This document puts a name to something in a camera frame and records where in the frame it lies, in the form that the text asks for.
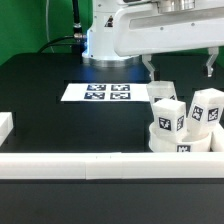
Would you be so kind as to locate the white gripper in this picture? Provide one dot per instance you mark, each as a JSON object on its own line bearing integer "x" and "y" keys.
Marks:
{"x": 143, "y": 27}

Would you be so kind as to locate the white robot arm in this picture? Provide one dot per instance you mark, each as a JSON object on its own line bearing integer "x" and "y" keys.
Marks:
{"x": 100, "y": 45}

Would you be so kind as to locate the white marker sheet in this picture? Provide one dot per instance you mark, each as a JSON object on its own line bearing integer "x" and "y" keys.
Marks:
{"x": 93, "y": 92}

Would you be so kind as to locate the white right fence wall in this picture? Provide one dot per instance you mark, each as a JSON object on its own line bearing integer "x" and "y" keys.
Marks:
{"x": 217, "y": 141}

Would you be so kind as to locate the white fence wall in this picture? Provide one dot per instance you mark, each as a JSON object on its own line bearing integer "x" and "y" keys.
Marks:
{"x": 217, "y": 141}
{"x": 88, "y": 166}
{"x": 6, "y": 125}

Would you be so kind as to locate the black cable horizontal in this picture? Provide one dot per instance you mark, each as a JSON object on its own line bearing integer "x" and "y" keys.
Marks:
{"x": 76, "y": 42}

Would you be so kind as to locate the black cable vertical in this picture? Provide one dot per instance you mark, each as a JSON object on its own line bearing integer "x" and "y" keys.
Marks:
{"x": 77, "y": 27}

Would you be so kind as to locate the white front fence wall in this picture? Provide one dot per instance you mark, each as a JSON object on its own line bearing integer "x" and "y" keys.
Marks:
{"x": 88, "y": 166}

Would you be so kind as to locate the white left fence wall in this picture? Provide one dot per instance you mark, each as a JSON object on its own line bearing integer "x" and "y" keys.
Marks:
{"x": 6, "y": 125}

